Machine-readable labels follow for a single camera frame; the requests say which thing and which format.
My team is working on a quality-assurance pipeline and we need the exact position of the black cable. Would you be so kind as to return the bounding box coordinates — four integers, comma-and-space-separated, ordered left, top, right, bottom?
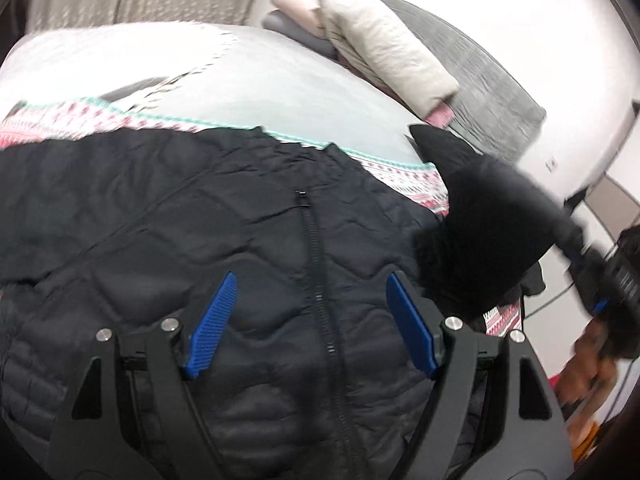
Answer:
520, 275, 581, 333

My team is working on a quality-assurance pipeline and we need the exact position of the cream white pillow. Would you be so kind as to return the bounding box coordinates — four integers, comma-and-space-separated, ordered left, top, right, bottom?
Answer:
319, 0, 461, 117

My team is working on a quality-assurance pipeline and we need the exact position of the person's right hand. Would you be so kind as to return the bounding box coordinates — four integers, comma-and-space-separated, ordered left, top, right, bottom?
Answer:
554, 316, 621, 413

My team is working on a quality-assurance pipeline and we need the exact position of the black quilted zip jacket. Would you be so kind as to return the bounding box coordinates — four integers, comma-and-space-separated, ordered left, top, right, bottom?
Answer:
0, 124, 587, 480

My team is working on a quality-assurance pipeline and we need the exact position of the white fringed blanket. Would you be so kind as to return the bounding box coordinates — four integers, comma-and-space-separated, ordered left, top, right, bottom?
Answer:
0, 22, 237, 113

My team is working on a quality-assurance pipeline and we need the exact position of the patterned pink teal blanket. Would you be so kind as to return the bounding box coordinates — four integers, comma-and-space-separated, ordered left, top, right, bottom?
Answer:
0, 100, 522, 337

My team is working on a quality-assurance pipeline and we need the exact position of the pale pink folded cloth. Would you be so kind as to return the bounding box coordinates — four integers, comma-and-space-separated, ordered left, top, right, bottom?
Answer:
271, 0, 328, 42

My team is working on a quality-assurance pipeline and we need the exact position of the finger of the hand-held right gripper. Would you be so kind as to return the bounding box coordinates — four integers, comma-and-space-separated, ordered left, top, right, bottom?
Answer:
564, 220, 610, 317

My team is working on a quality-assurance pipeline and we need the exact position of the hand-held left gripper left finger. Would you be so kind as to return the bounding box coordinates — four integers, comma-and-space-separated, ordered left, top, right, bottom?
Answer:
47, 272, 239, 480

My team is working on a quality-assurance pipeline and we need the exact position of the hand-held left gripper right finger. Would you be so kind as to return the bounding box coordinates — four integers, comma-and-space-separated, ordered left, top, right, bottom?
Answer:
386, 272, 574, 480

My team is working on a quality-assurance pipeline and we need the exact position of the grey upholstered headboard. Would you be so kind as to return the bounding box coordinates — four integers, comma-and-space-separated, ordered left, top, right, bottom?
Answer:
345, 0, 547, 162

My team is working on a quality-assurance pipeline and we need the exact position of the light grey bed sheet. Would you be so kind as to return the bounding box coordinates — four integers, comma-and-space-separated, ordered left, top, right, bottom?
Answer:
100, 25, 436, 171

